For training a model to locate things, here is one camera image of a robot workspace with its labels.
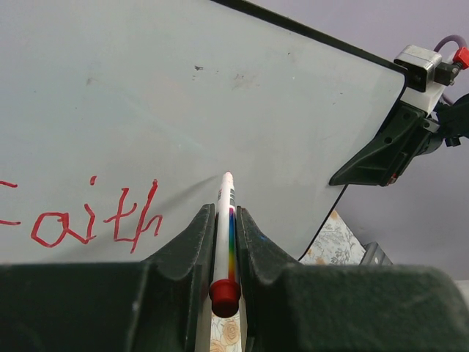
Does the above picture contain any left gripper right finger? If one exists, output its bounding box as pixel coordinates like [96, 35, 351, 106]
[237, 208, 468, 351]

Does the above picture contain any floral patterned table mat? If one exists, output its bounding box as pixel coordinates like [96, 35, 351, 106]
[210, 210, 365, 352]

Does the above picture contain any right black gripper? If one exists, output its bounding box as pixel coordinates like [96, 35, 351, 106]
[329, 94, 468, 186]

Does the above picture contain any red whiteboard marker pen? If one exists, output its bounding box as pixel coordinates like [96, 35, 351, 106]
[209, 172, 241, 318]

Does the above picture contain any white whiteboard black frame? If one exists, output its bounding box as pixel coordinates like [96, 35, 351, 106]
[1, 1, 405, 264]

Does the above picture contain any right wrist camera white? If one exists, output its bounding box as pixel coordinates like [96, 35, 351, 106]
[394, 35, 468, 114]

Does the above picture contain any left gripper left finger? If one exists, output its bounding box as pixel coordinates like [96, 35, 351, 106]
[1, 205, 215, 351]

